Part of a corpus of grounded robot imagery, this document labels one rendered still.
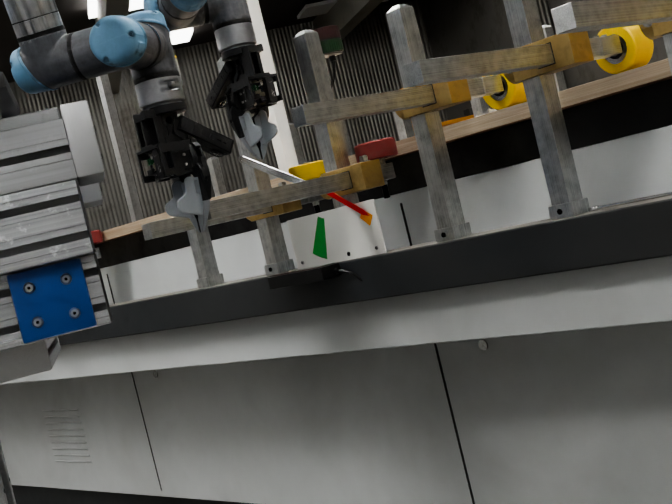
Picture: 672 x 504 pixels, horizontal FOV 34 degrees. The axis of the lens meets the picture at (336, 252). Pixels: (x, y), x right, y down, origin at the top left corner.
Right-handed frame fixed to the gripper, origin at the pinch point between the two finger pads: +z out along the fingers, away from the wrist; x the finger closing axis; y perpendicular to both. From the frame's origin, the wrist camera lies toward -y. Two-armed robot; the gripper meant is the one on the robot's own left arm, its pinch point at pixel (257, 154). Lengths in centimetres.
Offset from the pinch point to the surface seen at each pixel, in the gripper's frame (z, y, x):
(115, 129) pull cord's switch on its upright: -44, -242, 116
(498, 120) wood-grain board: 5.6, 41.5, 22.2
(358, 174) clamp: 8.9, 20.8, 5.3
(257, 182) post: 4.7, -10.4, 6.2
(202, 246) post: 14.7, -36.4, 6.9
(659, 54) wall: -54, -339, 710
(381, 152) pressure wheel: 5.7, 20.4, 12.7
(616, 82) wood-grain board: 5, 67, 22
